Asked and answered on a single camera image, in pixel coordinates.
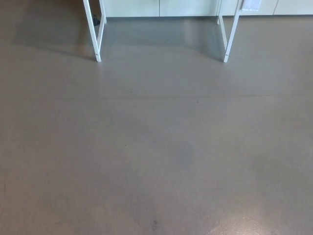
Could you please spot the white metal table leg frame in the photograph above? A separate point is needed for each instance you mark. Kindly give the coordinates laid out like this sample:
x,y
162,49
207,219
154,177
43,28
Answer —
x,y
231,36
94,36

